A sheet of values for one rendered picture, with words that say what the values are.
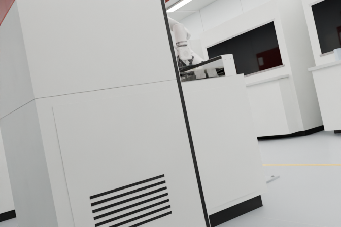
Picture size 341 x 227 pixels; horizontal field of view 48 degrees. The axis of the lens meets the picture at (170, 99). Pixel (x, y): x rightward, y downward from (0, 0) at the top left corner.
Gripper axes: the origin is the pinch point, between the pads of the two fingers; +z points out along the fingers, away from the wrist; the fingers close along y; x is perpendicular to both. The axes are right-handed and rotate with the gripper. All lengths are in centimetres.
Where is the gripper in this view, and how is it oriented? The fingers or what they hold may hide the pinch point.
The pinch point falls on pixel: (186, 67)
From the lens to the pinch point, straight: 278.7
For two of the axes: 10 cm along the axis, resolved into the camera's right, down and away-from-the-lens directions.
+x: -5.4, 1.4, 8.3
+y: 8.2, -1.4, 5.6
